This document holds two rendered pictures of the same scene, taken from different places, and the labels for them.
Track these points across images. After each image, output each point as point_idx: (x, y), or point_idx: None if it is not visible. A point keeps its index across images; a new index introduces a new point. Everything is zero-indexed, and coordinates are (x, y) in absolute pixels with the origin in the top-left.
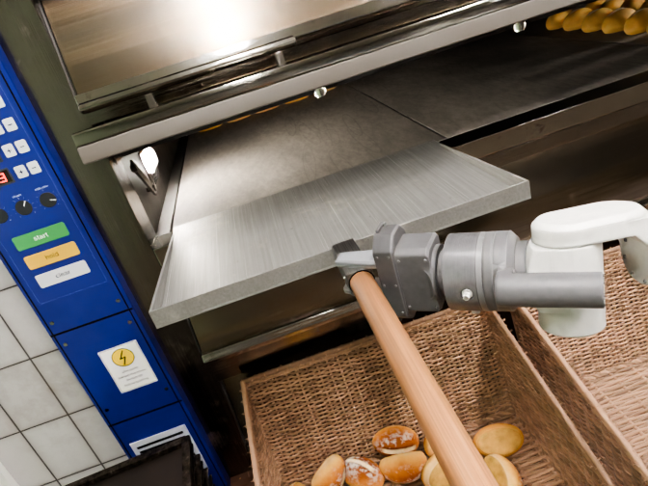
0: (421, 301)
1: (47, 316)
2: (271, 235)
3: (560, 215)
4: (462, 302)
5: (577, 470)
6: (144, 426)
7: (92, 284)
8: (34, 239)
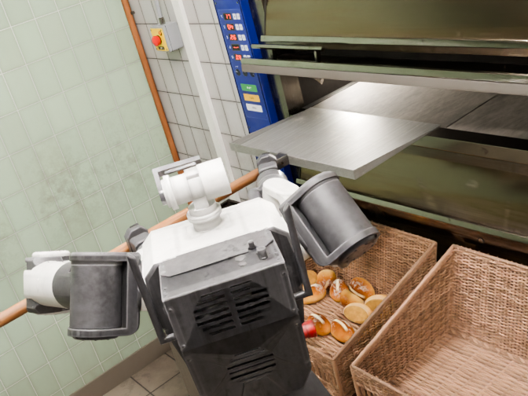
0: None
1: (248, 123)
2: (306, 135)
3: (278, 181)
4: None
5: None
6: None
7: (262, 118)
8: (247, 87)
